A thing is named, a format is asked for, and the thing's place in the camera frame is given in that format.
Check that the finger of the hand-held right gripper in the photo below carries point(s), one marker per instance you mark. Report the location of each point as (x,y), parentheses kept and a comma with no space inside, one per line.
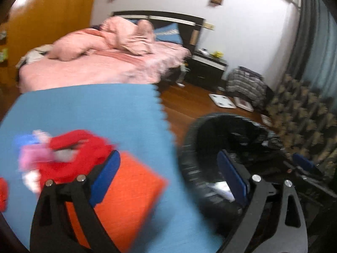
(302,162)

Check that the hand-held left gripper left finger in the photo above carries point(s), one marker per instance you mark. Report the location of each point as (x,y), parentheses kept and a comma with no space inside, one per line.
(105,179)

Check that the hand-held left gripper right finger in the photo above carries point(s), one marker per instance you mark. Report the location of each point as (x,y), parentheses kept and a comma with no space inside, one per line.
(234,179)

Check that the orange ribbed cloth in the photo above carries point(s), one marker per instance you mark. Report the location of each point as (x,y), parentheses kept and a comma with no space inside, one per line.
(131,189)

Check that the red cloth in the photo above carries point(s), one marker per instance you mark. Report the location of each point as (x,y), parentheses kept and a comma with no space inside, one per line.
(68,168)

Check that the trash bin with black bag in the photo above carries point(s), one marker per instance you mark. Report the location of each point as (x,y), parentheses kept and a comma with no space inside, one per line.
(189,163)

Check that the pink mesh cloth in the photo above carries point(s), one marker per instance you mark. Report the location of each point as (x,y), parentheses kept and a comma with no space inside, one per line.
(34,158)

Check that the blue cloth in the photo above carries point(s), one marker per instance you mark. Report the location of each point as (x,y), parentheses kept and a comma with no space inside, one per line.
(23,140)

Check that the patterned armchair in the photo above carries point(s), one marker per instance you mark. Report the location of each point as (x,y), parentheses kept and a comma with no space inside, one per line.
(302,116)

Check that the blue tablecloth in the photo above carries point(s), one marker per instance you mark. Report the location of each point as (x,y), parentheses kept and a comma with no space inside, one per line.
(105,116)

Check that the flat box on floor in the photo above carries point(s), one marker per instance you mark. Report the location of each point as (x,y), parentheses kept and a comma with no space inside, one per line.
(243,104)

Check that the pale pink sock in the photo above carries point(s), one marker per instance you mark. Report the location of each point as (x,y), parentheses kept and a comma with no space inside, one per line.
(40,135)

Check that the white bathroom scale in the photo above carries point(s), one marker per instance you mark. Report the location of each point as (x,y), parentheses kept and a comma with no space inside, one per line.
(222,100)

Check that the plaid bag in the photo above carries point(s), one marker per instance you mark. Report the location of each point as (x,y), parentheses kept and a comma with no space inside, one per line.
(246,85)

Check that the red fabric scrap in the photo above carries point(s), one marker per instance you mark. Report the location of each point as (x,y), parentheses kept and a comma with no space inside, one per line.
(3,195)

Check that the bed with pink sheet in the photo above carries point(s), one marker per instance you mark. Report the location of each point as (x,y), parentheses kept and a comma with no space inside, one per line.
(105,68)

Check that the black nightstand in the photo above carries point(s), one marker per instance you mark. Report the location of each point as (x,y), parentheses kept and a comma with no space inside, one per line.
(205,69)

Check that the grey curtain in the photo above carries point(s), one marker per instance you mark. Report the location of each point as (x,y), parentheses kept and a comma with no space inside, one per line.
(313,39)

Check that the yellow plush toy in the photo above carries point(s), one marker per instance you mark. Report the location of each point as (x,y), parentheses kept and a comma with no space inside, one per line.
(218,54)

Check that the white desk phone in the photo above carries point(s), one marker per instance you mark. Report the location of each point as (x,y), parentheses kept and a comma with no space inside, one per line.
(203,51)

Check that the pink comforter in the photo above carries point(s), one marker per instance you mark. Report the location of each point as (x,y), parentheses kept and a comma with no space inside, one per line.
(87,40)

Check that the blue pillow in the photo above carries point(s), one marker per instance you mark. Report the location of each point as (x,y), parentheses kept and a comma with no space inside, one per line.
(168,34)

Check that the dark headboard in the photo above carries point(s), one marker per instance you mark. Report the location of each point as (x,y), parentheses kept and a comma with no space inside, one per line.
(187,27)

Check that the wooden wardrobe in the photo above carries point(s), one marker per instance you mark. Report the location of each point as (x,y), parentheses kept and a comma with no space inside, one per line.
(52,13)

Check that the wall socket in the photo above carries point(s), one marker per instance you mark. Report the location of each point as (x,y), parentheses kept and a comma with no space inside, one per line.
(209,26)

